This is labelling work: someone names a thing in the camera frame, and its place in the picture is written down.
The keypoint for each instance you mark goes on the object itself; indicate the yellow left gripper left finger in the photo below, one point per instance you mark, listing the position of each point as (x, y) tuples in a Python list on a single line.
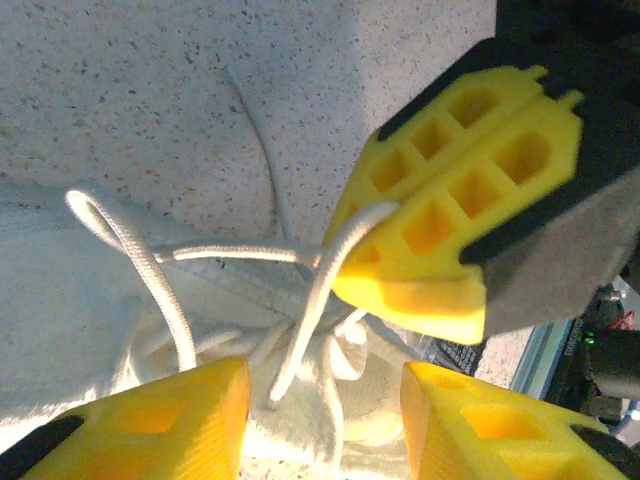
[(165, 430)]

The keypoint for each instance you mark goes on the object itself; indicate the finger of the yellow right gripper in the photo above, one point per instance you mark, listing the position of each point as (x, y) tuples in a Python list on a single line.
[(450, 280), (450, 120)]

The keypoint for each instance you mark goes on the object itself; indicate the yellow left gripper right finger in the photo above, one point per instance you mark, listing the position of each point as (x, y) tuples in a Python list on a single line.
[(500, 435)]

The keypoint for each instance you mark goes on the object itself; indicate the white shoe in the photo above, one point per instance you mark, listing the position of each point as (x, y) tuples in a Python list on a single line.
[(60, 310)]

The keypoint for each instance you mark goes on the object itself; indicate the white shoelace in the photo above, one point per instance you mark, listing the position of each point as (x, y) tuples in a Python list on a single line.
[(147, 270)]

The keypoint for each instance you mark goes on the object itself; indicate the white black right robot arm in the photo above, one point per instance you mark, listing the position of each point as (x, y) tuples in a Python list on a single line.
[(610, 350)]

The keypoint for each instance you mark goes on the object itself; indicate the black flat packet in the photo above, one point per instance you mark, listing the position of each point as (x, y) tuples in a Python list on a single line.
[(455, 355)]

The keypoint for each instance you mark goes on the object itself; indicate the aluminium front rail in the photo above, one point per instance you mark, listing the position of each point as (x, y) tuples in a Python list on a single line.
[(542, 355)]

